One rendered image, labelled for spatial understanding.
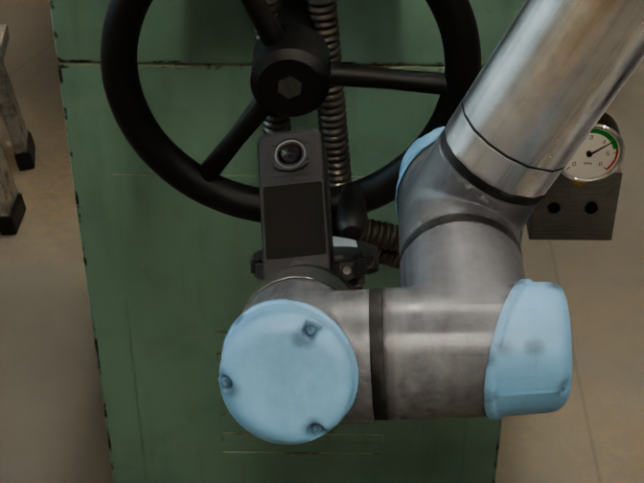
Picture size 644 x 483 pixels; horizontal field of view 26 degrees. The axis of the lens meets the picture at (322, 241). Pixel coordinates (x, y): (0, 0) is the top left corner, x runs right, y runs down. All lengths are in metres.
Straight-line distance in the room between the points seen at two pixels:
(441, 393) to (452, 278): 0.07
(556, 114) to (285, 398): 0.23
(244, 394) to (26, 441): 1.20
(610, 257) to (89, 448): 0.87
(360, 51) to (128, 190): 0.27
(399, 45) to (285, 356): 0.57
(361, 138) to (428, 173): 0.46
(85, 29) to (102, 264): 0.27
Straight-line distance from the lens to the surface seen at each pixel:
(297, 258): 0.91
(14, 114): 2.38
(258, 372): 0.74
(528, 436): 1.92
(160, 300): 1.44
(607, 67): 0.80
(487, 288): 0.78
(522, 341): 0.76
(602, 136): 1.26
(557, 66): 0.80
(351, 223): 1.07
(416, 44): 1.26
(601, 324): 2.10
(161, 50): 1.28
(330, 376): 0.74
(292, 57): 1.04
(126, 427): 1.58
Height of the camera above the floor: 1.36
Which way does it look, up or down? 38 degrees down
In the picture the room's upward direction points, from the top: straight up
